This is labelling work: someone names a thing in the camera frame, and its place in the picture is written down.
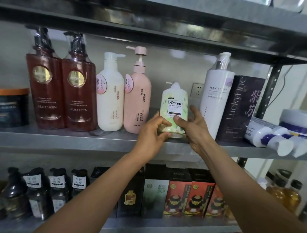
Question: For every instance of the pink pump bottle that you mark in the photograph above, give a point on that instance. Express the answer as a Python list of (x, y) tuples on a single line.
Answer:
[(138, 103)]

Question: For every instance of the white tube with purple band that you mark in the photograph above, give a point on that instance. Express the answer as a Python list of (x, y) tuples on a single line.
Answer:
[(257, 134), (299, 146), (280, 144)]

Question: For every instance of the dark jar with orange lid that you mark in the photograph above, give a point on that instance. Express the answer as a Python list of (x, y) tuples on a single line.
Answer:
[(13, 108)]

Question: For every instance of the dark bottle without label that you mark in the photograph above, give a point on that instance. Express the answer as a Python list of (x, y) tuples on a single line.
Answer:
[(13, 194)]

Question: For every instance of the person's left hand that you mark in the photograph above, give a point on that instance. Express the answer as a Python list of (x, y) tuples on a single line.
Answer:
[(147, 138)]

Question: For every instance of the dark bottle with white label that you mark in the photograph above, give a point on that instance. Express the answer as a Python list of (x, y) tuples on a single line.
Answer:
[(37, 194), (58, 189), (79, 183)]

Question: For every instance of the person's right hand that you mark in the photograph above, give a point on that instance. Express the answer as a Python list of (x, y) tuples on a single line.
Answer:
[(199, 133)]

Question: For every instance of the cream white pump bottle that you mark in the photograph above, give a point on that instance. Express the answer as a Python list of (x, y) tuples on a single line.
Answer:
[(110, 100)]

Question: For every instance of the red and black box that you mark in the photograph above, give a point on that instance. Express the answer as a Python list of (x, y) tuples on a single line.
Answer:
[(214, 204), (199, 198), (176, 196)]

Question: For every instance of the person's left thumb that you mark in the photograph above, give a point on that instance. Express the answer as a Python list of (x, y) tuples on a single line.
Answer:
[(166, 136)]

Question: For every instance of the person's right thumb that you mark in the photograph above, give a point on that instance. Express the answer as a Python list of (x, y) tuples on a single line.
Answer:
[(181, 122)]

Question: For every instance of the green floral body wash bottle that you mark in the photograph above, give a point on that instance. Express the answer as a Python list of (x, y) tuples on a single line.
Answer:
[(175, 104)]

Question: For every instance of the white and purple box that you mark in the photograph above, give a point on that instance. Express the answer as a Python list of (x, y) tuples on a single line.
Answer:
[(295, 121)]

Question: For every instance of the person's right forearm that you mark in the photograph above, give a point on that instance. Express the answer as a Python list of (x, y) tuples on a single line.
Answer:
[(242, 192)]

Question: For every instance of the amber bottle with black cap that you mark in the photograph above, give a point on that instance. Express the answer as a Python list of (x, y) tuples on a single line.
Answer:
[(275, 192), (293, 196)]

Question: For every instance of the white wall socket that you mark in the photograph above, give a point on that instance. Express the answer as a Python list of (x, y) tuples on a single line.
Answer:
[(197, 90)]

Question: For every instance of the tall white pump bottle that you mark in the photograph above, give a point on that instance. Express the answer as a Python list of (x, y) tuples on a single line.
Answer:
[(217, 96)]

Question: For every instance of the person's left forearm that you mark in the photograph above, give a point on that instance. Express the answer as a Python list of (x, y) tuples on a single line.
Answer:
[(96, 196)]

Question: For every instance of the black box with gold print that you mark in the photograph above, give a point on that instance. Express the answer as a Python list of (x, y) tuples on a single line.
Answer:
[(130, 196)]

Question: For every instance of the grey metal shelf rack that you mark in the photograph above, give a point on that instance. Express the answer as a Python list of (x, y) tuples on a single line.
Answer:
[(72, 141)]

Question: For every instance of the dark red pump bottle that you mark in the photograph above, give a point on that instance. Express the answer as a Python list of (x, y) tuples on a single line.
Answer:
[(80, 96), (45, 93)]

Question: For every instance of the plain black box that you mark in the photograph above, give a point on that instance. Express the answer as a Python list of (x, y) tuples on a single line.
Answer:
[(99, 174)]

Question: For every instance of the dark purple box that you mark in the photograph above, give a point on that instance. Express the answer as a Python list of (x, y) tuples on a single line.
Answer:
[(239, 108)]

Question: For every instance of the black and green box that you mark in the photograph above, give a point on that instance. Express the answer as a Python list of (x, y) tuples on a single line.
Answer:
[(154, 194)]

